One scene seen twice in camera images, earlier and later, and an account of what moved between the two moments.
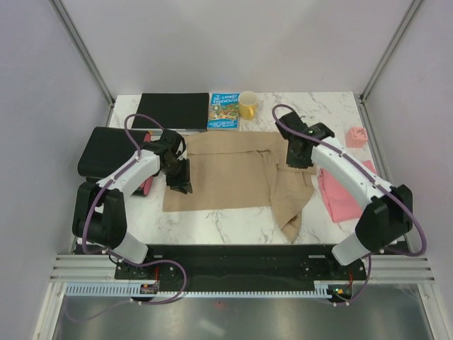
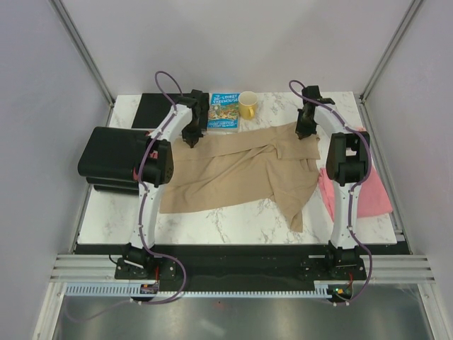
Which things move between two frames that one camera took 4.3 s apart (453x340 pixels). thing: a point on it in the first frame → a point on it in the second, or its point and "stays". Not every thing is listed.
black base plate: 194,268 stays
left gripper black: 183,183 → 192,139
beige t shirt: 243,169 stays
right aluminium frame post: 389,49 stays
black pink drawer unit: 106,151 stays
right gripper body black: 299,161 → 304,125
